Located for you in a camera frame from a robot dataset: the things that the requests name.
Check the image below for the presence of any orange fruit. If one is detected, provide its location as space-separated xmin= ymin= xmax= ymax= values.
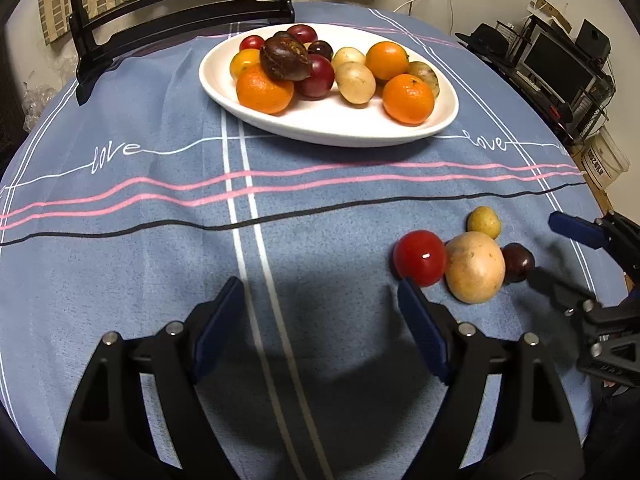
xmin=230 ymin=48 xmax=260 ymax=80
xmin=366 ymin=41 xmax=409 ymax=82

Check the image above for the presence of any dark brown passion fruit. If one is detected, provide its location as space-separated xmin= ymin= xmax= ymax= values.
xmin=259 ymin=32 xmax=311 ymax=81

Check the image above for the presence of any dark red plum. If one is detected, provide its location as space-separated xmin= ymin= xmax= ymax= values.
xmin=286 ymin=24 xmax=318 ymax=44
xmin=307 ymin=40 xmax=334 ymax=61

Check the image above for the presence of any small dark plum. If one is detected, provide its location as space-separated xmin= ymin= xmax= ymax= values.
xmin=501 ymin=243 xmax=536 ymax=284

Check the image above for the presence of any white plastic bucket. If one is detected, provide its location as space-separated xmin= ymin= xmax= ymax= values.
xmin=582 ymin=126 xmax=630 ymax=190

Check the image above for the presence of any large tan round fruit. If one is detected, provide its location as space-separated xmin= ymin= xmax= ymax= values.
xmin=445 ymin=231 xmax=506 ymax=304

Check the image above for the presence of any small yellow fruit on cloth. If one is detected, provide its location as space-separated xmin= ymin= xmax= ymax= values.
xmin=466 ymin=206 xmax=502 ymax=240

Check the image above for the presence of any red tomato on cloth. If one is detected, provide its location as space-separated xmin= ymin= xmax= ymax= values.
xmin=392 ymin=230 xmax=447 ymax=287

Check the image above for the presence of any black metal shelf rack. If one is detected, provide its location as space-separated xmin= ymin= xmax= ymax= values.
xmin=456 ymin=14 xmax=616 ymax=145

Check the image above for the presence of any black speaker box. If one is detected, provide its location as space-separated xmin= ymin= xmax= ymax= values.
xmin=575 ymin=20 xmax=611 ymax=63

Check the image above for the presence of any blue striped tablecloth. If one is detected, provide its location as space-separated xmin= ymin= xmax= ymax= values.
xmin=1 ymin=3 xmax=626 ymax=479

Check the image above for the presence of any large orange mandarin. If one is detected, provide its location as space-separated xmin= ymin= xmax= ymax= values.
xmin=382 ymin=74 xmax=435 ymax=126

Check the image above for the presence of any brown kiwi-like fruit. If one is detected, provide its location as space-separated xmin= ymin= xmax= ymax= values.
xmin=408 ymin=61 xmax=439 ymax=99

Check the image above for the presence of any pale potato-like fruit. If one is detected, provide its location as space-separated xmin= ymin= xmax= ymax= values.
xmin=335 ymin=62 xmax=376 ymax=105

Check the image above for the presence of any white oval plate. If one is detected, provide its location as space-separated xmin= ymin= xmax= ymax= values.
xmin=198 ymin=24 xmax=460 ymax=148

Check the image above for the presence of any pale yellow round fruit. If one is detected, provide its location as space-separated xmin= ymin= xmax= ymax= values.
xmin=331 ymin=47 xmax=366 ymax=70

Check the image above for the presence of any red plum on plate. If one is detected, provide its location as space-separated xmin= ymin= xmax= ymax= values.
xmin=295 ymin=54 xmax=335 ymax=100

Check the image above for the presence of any large orange at left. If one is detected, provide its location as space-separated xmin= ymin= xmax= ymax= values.
xmin=236 ymin=64 xmax=294 ymax=115

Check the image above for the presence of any small red cherry tomato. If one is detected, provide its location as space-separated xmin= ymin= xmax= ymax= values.
xmin=239 ymin=35 xmax=265 ymax=51

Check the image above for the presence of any black wooden chair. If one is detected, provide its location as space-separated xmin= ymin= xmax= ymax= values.
xmin=68 ymin=0 xmax=295 ymax=105

